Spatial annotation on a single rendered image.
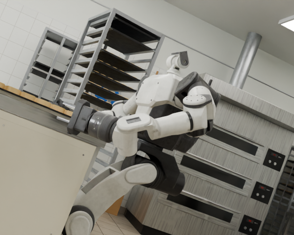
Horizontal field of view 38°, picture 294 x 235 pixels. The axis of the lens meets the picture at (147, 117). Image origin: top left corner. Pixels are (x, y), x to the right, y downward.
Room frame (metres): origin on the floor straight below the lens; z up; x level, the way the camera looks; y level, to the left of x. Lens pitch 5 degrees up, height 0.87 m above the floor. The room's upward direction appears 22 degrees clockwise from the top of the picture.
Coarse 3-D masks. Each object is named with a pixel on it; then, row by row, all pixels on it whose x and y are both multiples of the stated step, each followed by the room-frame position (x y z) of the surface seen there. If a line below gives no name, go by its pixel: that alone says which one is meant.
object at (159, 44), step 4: (164, 36) 3.34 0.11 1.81; (160, 40) 3.33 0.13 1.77; (160, 44) 3.34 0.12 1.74; (160, 48) 3.35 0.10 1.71; (156, 52) 3.34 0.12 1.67; (152, 56) 3.35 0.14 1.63; (156, 56) 3.34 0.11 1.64; (152, 60) 3.33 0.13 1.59; (152, 64) 3.34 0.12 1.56; (148, 68) 3.34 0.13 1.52; (152, 68) 3.34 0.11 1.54; (148, 72) 3.34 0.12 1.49; (116, 148) 3.34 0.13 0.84; (116, 152) 3.34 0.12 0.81; (116, 156) 3.34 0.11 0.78; (112, 160) 3.34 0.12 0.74
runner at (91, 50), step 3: (90, 48) 3.42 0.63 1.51; (93, 48) 3.33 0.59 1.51; (81, 51) 3.64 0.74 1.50; (84, 51) 3.54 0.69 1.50; (87, 51) 3.46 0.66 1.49; (90, 51) 3.39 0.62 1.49; (93, 51) 3.34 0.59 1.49; (78, 54) 3.74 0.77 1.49; (81, 54) 3.68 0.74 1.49; (84, 54) 3.62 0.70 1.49
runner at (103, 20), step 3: (114, 15) 3.16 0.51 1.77; (102, 18) 3.43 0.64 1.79; (105, 18) 3.35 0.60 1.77; (114, 18) 3.19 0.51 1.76; (117, 18) 3.17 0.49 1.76; (96, 21) 3.57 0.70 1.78; (99, 21) 3.47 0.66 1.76; (102, 21) 3.42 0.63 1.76; (105, 21) 3.38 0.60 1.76; (93, 24) 3.62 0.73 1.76; (96, 24) 3.58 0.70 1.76; (99, 24) 3.54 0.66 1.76
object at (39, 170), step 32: (0, 128) 1.47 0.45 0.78; (32, 128) 1.52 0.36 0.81; (0, 160) 1.49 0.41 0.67; (32, 160) 1.53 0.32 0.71; (64, 160) 1.57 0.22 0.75; (0, 192) 1.51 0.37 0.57; (32, 192) 1.55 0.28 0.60; (64, 192) 1.59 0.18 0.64; (0, 224) 1.52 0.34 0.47; (32, 224) 1.57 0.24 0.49; (64, 224) 1.61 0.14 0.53
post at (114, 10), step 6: (114, 12) 3.15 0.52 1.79; (108, 18) 3.16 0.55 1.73; (108, 24) 3.15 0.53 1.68; (102, 36) 3.15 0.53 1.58; (102, 42) 3.15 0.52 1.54; (96, 48) 3.15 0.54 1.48; (96, 54) 3.15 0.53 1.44; (90, 66) 3.15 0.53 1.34; (90, 72) 3.15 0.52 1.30; (84, 78) 3.14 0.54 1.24; (84, 84) 3.15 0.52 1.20; (78, 90) 3.16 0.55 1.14; (78, 96) 3.15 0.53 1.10
